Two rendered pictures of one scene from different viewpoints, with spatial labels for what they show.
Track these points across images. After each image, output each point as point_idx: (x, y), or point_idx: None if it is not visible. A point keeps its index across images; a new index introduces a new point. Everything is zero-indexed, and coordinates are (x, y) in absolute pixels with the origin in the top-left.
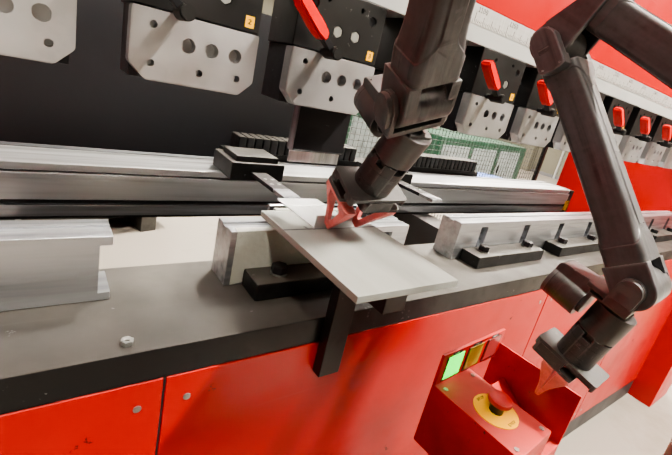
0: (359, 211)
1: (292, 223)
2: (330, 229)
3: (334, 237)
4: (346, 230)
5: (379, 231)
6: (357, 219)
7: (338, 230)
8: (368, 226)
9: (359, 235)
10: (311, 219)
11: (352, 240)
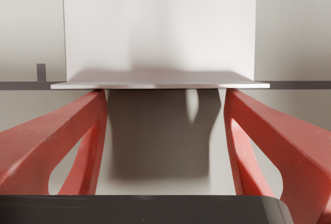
0: (240, 126)
1: (7, 36)
2: (128, 95)
3: (105, 156)
4: (187, 108)
5: (321, 127)
6: (230, 120)
7: (155, 106)
8: (308, 82)
9: (211, 150)
10: (94, 14)
11: (157, 183)
